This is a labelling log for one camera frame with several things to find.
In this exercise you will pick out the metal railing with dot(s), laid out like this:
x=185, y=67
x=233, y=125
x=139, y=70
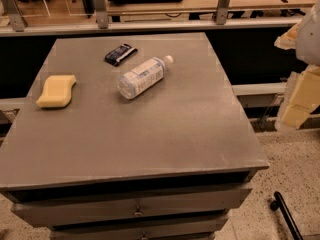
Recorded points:
x=79, y=17

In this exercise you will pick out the yellow sponge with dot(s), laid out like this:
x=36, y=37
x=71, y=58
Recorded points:
x=57, y=91

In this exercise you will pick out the clear plastic water bottle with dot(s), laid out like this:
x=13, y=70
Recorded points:
x=142, y=77

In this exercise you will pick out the grey drawer cabinet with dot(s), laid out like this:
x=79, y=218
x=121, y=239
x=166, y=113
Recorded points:
x=188, y=130

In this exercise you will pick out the lower grey drawer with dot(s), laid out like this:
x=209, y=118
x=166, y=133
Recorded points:
x=146, y=230

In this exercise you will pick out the grey drawer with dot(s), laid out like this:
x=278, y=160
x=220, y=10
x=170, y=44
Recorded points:
x=146, y=230
x=133, y=205

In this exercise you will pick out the black metal leg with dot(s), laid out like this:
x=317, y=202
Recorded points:
x=278, y=203

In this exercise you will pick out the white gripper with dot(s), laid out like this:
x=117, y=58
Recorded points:
x=309, y=40

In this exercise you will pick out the upper grey drawer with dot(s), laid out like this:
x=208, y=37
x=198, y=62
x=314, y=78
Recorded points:
x=133, y=205

